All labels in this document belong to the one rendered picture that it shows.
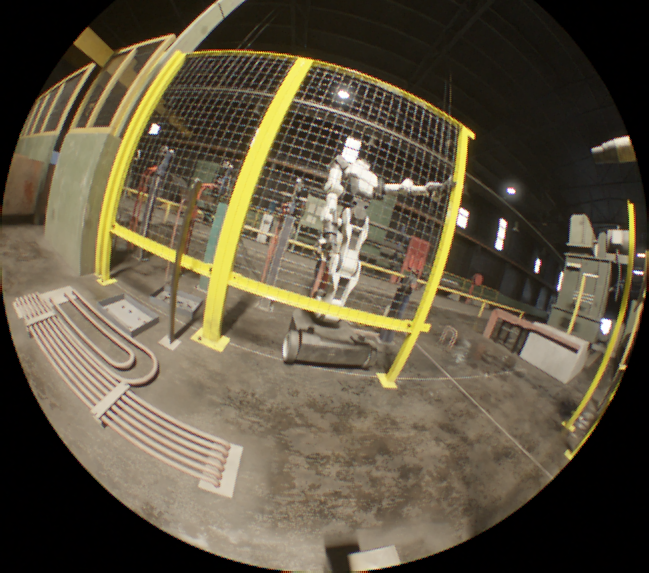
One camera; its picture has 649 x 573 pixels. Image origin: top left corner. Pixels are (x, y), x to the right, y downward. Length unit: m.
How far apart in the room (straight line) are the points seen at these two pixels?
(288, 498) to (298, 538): 0.15
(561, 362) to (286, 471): 3.37
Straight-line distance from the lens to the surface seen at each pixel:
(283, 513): 0.78
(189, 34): 2.40
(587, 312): 4.31
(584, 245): 4.56
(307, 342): 1.19
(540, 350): 3.69
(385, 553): 0.58
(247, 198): 1.05
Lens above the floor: 0.75
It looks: 2 degrees down
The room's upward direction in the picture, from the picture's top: 18 degrees clockwise
